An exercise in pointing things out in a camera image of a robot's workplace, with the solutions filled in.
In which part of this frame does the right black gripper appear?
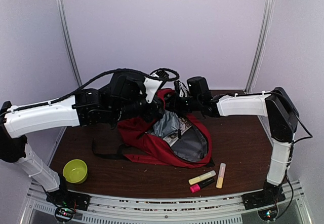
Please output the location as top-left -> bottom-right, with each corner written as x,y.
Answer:
163,91 -> 202,115

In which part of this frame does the brown illustrated booklet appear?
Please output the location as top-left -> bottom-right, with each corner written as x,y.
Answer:
163,117 -> 193,147

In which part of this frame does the grey fabric pencil pouch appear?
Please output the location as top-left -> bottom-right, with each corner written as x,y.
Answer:
153,110 -> 180,138

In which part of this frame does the red student backpack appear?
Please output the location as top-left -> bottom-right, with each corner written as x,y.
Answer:
91,88 -> 216,169

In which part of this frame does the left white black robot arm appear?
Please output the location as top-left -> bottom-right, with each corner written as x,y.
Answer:
1,69 -> 169,206

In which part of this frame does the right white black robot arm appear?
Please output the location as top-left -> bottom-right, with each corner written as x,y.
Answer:
166,77 -> 303,205

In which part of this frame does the yellow highlighter pen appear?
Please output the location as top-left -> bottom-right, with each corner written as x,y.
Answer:
188,170 -> 216,185

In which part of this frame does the peach highlighter pen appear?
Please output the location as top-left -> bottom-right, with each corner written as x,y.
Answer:
216,163 -> 226,189

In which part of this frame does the black pink highlighter pen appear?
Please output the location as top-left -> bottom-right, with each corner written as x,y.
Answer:
190,177 -> 215,193

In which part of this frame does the lime green plastic bowl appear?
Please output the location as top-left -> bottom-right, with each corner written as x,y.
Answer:
62,159 -> 88,184

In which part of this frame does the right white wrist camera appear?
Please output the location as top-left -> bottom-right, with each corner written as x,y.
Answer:
174,80 -> 190,98

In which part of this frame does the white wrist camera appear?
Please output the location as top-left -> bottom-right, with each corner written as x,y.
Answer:
174,80 -> 190,98
143,69 -> 169,103

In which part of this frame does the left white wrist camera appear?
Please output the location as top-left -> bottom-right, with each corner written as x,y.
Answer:
143,69 -> 169,103

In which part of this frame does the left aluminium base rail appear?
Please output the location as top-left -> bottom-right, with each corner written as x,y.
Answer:
47,127 -> 67,166

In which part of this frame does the front aluminium frame rail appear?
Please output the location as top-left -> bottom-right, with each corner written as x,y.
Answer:
18,181 -> 314,223

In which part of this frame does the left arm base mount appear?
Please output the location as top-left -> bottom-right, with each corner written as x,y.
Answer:
45,191 -> 91,223

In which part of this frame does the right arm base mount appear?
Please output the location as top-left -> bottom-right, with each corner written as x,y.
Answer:
242,181 -> 286,222

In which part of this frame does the right aluminium corner post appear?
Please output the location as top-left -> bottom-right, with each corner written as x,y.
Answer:
245,0 -> 275,93

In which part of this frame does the aluminium corner post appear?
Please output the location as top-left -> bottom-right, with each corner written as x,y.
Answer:
245,0 -> 275,93
56,0 -> 82,86

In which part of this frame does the left aluminium corner post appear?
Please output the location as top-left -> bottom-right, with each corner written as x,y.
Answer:
56,0 -> 82,86

